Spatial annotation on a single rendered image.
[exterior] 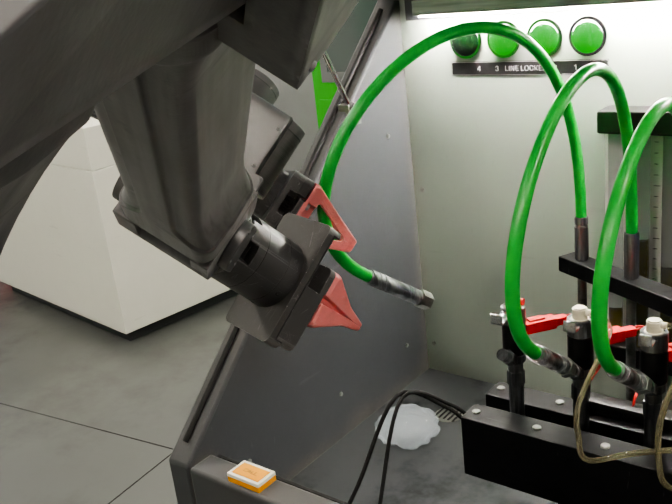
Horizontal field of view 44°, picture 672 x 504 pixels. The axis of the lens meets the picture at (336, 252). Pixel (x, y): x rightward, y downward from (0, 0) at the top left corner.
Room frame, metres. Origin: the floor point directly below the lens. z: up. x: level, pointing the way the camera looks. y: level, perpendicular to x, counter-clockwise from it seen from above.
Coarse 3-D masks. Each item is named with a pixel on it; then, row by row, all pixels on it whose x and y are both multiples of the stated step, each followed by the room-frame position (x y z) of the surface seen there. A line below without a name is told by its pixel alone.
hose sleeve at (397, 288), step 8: (376, 272) 0.88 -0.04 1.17; (376, 280) 0.88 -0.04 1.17; (384, 280) 0.88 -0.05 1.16; (392, 280) 0.89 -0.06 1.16; (384, 288) 0.88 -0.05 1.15; (392, 288) 0.89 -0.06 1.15; (400, 288) 0.89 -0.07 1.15; (408, 288) 0.90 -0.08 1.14; (416, 288) 0.91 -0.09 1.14; (400, 296) 0.90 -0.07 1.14; (408, 296) 0.90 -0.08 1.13; (416, 296) 0.90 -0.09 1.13; (416, 304) 0.91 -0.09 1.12
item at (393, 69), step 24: (480, 24) 0.96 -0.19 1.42; (504, 24) 0.98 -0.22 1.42; (432, 48) 0.93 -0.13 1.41; (528, 48) 1.00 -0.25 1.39; (384, 72) 0.90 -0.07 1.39; (552, 72) 1.01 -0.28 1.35; (360, 96) 0.89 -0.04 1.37; (576, 120) 1.03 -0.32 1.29; (336, 144) 0.87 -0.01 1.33; (576, 144) 1.03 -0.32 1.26; (336, 168) 0.87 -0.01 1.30; (576, 168) 1.03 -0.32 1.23; (576, 192) 1.03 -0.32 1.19; (576, 216) 1.03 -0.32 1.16
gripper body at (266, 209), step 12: (276, 180) 0.85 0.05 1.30; (288, 180) 0.83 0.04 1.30; (300, 180) 0.82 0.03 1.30; (276, 192) 0.84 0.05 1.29; (288, 192) 0.82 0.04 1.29; (264, 204) 0.84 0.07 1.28; (276, 204) 0.81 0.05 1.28; (288, 204) 0.86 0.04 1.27; (264, 216) 0.83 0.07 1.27; (276, 216) 0.81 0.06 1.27
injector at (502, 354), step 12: (504, 324) 0.88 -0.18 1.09; (504, 336) 0.88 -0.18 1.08; (504, 348) 0.88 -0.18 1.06; (516, 348) 0.87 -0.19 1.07; (504, 360) 0.86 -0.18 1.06; (516, 360) 0.87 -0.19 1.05; (516, 372) 0.87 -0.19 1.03; (516, 384) 0.87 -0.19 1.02; (516, 396) 0.87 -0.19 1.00; (516, 408) 0.88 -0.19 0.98
